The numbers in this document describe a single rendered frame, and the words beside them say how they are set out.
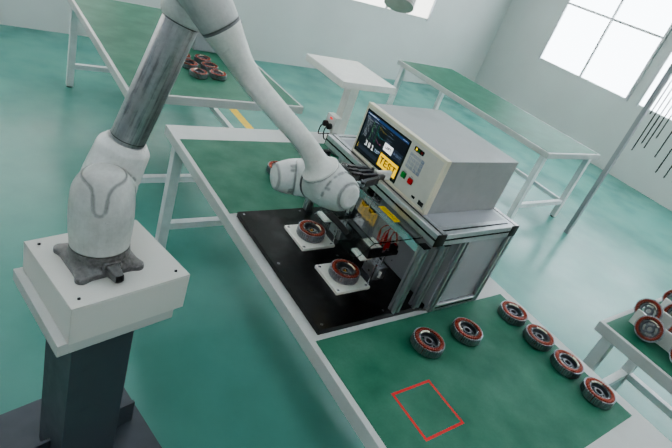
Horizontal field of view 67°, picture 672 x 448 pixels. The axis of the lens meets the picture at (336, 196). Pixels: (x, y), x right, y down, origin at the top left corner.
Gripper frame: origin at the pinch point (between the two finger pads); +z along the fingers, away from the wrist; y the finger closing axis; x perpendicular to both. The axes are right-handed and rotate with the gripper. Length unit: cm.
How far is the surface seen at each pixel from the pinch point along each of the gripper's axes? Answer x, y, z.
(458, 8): 7, -469, 523
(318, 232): -38.3, -19.4, -0.2
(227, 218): -44, -39, -29
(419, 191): -0.8, 9.3, 9.8
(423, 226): -7.9, 18.9, 6.9
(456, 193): 1.3, 14.5, 21.9
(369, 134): 3.5, -22.7, 9.7
